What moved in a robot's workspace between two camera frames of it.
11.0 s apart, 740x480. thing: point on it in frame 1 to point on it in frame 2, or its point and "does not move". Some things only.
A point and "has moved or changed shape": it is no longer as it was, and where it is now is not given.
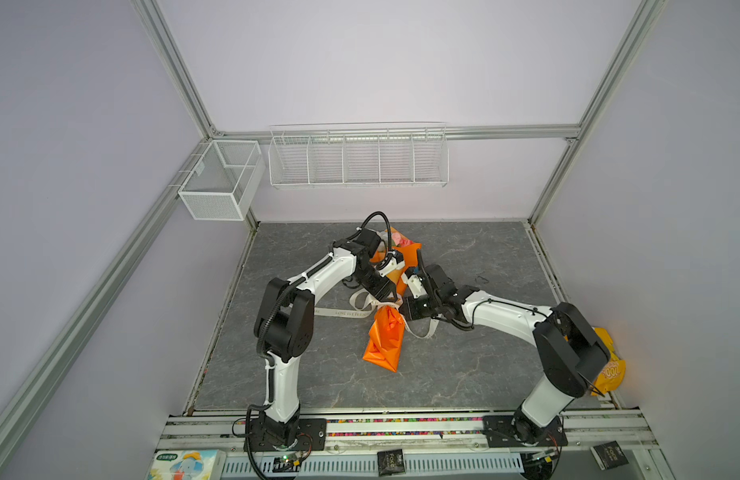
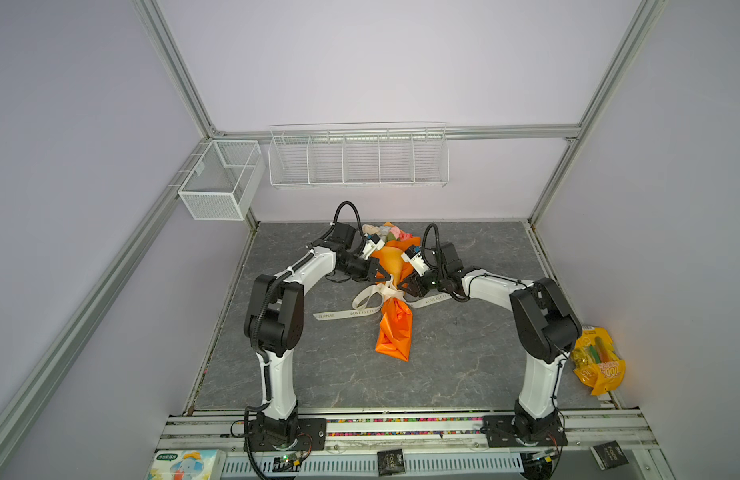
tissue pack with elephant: [204, 464] does not move
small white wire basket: [223, 181] does not move
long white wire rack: [358, 155] does not move
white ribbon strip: [372, 305] has moved or changed shape
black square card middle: [390, 462] does not move
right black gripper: [409, 312] to [414, 282]
